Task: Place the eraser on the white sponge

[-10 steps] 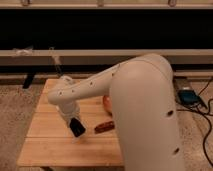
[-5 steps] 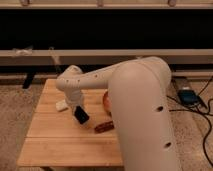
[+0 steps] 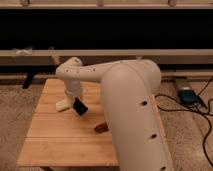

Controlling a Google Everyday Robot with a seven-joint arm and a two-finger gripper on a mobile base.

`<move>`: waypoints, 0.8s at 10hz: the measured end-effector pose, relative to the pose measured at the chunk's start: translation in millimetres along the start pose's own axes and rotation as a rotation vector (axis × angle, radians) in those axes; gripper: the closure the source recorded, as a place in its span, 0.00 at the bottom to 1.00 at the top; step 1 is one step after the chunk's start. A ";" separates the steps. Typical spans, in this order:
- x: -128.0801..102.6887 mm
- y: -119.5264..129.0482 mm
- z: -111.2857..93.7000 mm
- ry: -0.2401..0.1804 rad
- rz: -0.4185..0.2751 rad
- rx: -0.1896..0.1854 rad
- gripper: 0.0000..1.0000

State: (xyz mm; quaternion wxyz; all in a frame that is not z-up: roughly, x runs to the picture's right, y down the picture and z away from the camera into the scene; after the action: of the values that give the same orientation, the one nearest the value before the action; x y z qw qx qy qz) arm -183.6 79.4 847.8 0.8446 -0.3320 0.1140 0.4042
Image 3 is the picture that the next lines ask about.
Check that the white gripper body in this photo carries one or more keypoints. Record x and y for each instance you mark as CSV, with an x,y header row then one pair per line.
x,y
72,95

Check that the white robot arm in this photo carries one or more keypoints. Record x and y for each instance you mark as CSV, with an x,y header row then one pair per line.
x,y
127,88

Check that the white sponge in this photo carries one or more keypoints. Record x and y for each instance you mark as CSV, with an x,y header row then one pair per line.
x,y
63,105

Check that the brown glossy packet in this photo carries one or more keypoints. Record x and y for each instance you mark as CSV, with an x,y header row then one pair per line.
x,y
101,128

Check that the wooden table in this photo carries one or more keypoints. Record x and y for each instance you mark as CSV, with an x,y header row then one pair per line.
x,y
65,139

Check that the long metal rail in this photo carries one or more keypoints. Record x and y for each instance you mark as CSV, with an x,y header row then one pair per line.
x,y
50,57

